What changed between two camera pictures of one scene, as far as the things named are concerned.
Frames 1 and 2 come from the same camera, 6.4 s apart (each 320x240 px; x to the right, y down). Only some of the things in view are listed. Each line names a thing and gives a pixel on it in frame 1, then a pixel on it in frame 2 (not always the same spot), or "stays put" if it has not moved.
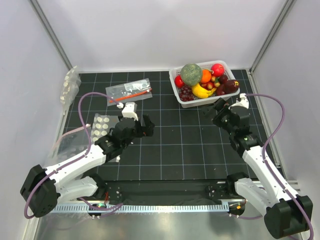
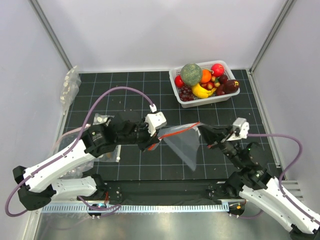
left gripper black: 144,131 -> 149,140
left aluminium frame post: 48,28 stays put
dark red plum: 231,86 stays put
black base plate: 155,190 stays put
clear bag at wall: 72,82 stays put
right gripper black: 208,111 -> 215,136
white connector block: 130,110 -> 155,120
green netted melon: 191,74 stays put
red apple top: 218,70 stays put
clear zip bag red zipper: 129,92 -> 184,139
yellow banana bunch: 199,92 stays put
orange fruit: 206,75 stays put
